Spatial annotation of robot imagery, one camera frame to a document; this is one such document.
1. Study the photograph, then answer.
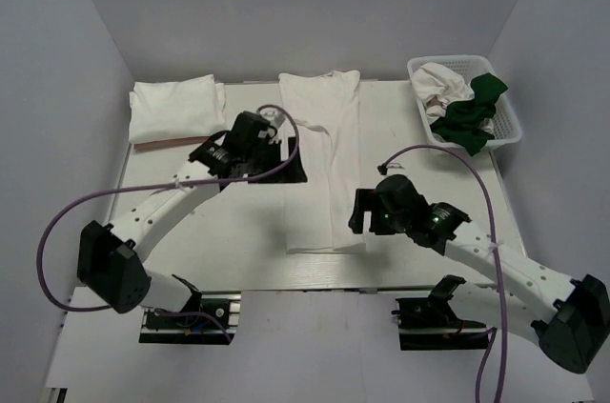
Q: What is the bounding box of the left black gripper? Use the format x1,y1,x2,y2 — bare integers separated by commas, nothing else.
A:
247,138,308,186

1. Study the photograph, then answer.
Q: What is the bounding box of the white shirt red logo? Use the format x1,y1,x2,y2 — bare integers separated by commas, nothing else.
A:
279,71,366,253

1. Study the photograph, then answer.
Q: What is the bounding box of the dark green t shirt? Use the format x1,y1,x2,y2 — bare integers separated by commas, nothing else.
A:
430,72,508,156

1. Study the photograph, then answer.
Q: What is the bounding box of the plain white t shirt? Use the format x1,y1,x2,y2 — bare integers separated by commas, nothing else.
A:
411,62,475,124

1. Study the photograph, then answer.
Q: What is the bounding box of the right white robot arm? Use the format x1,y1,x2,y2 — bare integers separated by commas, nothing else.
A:
348,174,609,374

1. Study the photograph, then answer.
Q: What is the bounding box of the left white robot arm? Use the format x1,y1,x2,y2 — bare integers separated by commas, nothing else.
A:
77,105,300,326

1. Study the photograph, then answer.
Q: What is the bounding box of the folded white shirt stack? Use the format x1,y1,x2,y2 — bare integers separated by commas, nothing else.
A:
129,74,227,145

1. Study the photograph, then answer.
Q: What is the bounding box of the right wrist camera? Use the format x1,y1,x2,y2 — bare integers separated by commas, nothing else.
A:
375,174,429,221

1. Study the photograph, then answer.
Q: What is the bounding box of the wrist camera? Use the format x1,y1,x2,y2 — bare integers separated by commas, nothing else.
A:
221,109,286,158
375,174,429,221

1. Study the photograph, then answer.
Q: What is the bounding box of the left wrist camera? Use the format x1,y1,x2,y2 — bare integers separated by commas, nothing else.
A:
221,109,286,158

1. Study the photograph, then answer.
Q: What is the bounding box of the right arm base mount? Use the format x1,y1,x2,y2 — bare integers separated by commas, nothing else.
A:
392,275,490,352

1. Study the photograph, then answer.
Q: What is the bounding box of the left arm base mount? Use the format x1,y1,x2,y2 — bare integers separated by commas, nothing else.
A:
139,293,241,345

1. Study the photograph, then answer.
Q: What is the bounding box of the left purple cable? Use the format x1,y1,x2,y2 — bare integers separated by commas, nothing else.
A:
35,105,301,343

